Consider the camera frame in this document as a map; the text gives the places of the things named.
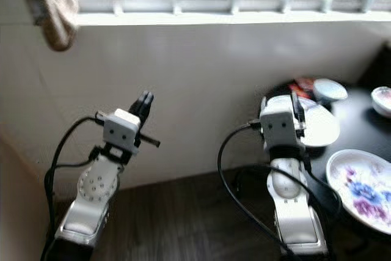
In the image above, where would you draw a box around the floral print plate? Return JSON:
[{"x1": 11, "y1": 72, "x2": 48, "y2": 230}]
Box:
[{"x1": 325, "y1": 149, "x2": 391, "y2": 235}]

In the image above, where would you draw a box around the small blue white bowl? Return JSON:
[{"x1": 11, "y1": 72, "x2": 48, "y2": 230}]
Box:
[{"x1": 313, "y1": 78, "x2": 349, "y2": 103}]

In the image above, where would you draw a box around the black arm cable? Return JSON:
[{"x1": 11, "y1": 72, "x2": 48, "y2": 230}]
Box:
[
  {"x1": 217, "y1": 120, "x2": 300, "y2": 255},
  {"x1": 44, "y1": 111, "x2": 108, "y2": 261}
]

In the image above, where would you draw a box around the dark cabinet beige top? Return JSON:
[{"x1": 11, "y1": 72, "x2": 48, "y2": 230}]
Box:
[{"x1": 357, "y1": 44, "x2": 391, "y2": 87}]

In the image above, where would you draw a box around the small floral bowl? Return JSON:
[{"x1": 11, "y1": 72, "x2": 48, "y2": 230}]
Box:
[{"x1": 371, "y1": 86, "x2": 391, "y2": 119}]

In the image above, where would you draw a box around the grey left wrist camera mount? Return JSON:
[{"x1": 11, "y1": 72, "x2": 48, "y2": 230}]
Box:
[{"x1": 101, "y1": 108, "x2": 141, "y2": 155}]

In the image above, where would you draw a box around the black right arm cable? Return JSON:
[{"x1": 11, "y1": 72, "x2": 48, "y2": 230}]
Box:
[{"x1": 217, "y1": 120, "x2": 300, "y2": 255}]

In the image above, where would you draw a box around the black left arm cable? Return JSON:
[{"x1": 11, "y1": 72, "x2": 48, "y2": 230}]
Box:
[{"x1": 44, "y1": 111, "x2": 108, "y2": 261}]

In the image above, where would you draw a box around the black round table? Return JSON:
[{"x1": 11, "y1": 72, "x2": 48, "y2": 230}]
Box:
[{"x1": 258, "y1": 78, "x2": 391, "y2": 237}]

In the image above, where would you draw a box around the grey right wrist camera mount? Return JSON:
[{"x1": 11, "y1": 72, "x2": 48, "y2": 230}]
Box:
[{"x1": 260, "y1": 95, "x2": 300, "y2": 149}]

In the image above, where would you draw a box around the white dinner plate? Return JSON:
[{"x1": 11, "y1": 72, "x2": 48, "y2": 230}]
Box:
[{"x1": 266, "y1": 94, "x2": 341, "y2": 149}]

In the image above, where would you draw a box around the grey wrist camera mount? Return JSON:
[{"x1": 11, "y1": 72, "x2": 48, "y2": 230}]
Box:
[
  {"x1": 101, "y1": 108, "x2": 141, "y2": 155},
  {"x1": 260, "y1": 95, "x2": 300, "y2": 149}
]

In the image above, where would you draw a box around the white kitchen base cabinet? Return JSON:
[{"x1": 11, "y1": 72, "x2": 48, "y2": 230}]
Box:
[{"x1": 0, "y1": 130, "x2": 49, "y2": 261}]

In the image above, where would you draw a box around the brown hanging towel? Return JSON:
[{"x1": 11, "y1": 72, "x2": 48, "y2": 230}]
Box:
[{"x1": 20, "y1": 0, "x2": 79, "y2": 52}]

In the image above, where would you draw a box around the red snack packet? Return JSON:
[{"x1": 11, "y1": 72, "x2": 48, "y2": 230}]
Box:
[{"x1": 292, "y1": 76, "x2": 318, "y2": 95}]

